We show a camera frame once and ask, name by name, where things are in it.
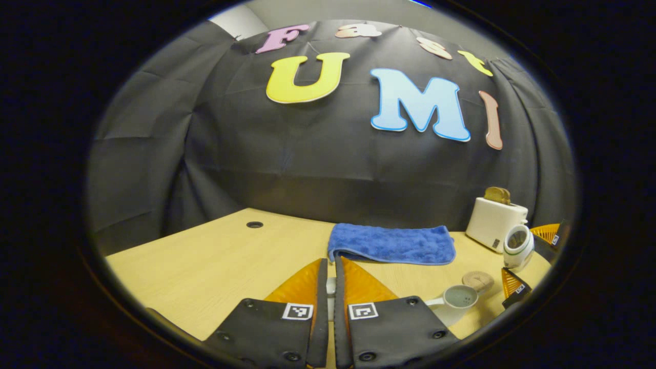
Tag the brown bread slice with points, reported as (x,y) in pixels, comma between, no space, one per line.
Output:
(497,196)

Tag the white ceramic teacup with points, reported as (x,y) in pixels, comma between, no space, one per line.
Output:
(456,305)

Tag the round cork coaster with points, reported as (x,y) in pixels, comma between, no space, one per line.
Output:
(479,281)

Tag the black backdrop cloth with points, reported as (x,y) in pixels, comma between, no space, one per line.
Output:
(307,164)

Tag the white toaster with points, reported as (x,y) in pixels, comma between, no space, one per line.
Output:
(492,220)

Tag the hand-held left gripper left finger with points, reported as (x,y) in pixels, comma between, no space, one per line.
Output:
(322,307)

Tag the white plastic water bottle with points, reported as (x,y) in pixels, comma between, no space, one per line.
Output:
(518,251)

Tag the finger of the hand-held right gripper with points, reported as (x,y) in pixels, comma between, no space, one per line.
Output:
(546,233)
(515,292)

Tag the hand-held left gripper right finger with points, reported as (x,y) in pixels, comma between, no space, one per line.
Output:
(340,318)

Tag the blue folded towel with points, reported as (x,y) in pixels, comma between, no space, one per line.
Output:
(392,245)

